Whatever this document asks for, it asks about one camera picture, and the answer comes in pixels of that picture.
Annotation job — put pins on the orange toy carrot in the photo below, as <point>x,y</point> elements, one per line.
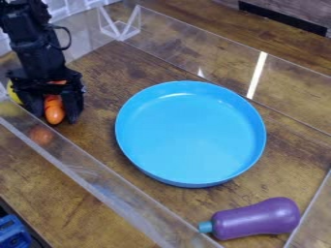
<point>54,109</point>

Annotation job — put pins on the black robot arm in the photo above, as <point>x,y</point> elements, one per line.
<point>25,20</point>

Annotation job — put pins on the yellow toy lemon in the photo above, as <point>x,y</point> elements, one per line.
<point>13,93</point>

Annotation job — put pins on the white curtain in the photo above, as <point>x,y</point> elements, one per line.
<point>5,43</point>

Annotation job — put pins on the clear acrylic barrier wall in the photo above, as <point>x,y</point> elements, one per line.
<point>66,178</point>

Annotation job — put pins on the black baseboard strip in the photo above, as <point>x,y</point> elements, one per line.
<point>282,18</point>

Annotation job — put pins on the blue round tray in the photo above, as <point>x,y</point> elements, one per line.
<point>190,133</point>

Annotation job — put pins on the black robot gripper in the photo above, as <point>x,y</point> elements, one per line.
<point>43,75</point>

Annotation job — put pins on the purple toy eggplant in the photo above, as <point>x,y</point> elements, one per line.
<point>273,216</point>

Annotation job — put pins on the blue plastic crate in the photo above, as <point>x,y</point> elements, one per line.
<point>14,234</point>

